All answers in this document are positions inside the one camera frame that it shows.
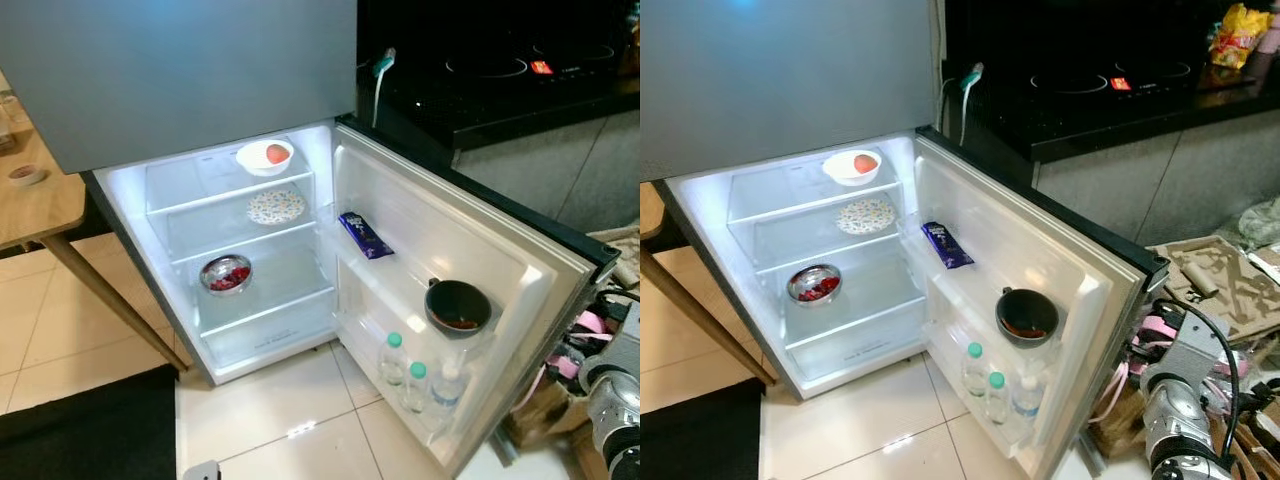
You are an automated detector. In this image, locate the black induction hob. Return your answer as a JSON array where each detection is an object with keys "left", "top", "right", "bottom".
[
  {"left": 975, "top": 55, "right": 1231, "bottom": 126},
  {"left": 385, "top": 35, "right": 641, "bottom": 106}
]

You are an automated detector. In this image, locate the large black floor mat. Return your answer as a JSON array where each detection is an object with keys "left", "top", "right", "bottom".
[
  {"left": 0, "top": 364, "right": 179, "bottom": 480},
  {"left": 640, "top": 378, "right": 766, "bottom": 480}
]

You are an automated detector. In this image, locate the small clear white-cap bottle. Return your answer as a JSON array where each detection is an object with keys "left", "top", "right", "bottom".
[
  {"left": 432, "top": 352, "right": 467, "bottom": 417},
  {"left": 1010, "top": 362, "right": 1047, "bottom": 429}
]

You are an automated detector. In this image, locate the camouflage bag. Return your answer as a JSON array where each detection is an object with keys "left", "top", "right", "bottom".
[{"left": 1235, "top": 195, "right": 1280, "bottom": 253}]

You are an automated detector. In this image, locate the yellow snack bag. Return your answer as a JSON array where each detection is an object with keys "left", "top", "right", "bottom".
[{"left": 1208, "top": 3, "right": 1273, "bottom": 71}]

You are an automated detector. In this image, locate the steel bowl red food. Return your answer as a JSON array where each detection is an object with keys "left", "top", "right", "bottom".
[
  {"left": 787, "top": 264, "right": 843, "bottom": 306},
  {"left": 199, "top": 254, "right": 253, "bottom": 295}
]

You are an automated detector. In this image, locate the white bowl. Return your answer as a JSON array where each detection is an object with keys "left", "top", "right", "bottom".
[
  {"left": 822, "top": 150, "right": 883, "bottom": 187},
  {"left": 236, "top": 139, "right": 295, "bottom": 177}
]

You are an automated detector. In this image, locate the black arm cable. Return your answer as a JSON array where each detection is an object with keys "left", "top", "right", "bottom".
[{"left": 1158, "top": 297, "right": 1248, "bottom": 446}]

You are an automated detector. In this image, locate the grey cabinet black counter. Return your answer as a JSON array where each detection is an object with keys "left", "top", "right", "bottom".
[
  {"left": 940, "top": 0, "right": 1280, "bottom": 248},
  {"left": 357, "top": 0, "right": 641, "bottom": 236}
]

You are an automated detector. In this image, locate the glass fridge shelf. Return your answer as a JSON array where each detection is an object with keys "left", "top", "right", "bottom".
[
  {"left": 735, "top": 190, "right": 916, "bottom": 275},
  {"left": 140, "top": 150, "right": 317, "bottom": 215},
  {"left": 722, "top": 160, "right": 904, "bottom": 225},
  {"left": 150, "top": 180, "right": 331, "bottom": 265}
]

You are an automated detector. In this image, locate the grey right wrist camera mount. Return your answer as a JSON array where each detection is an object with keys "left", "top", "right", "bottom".
[
  {"left": 598, "top": 300, "right": 641, "bottom": 373},
  {"left": 1163, "top": 318, "right": 1244, "bottom": 381}
]

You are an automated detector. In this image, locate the grey fridge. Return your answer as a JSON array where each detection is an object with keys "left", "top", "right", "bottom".
[
  {"left": 0, "top": 0, "right": 621, "bottom": 479},
  {"left": 640, "top": 0, "right": 1171, "bottom": 480}
]

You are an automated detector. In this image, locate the purple chocolate bar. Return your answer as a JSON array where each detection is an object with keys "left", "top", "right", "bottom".
[
  {"left": 338, "top": 211, "right": 394, "bottom": 261},
  {"left": 921, "top": 221, "right": 976, "bottom": 270}
]

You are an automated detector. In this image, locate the brown moulded pulp packaging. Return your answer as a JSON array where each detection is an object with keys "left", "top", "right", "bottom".
[
  {"left": 588, "top": 225, "right": 641, "bottom": 293},
  {"left": 1145, "top": 235, "right": 1280, "bottom": 343}
]

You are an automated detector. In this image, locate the white-lined fridge door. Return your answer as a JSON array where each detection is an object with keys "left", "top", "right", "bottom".
[
  {"left": 915, "top": 130, "right": 1171, "bottom": 480},
  {"left": 330, "top": 120, "right": 621, "bottom": 479}
]

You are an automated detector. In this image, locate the teal white charging cable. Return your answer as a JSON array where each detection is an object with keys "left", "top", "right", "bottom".
[
  {"left": 370, "top": 47, "right": 398, "bottom": 129},
  {"left": 955, "top": 62, "right": 987, "bottom": 148}
]

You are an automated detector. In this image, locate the patterned white plate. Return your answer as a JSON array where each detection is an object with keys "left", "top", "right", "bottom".
[
  {"left": 836, "top": 198, "right": 896, "bottom": 236},
  {"left": 247, "top": 190, "right": 307, "bottom": 226}
]

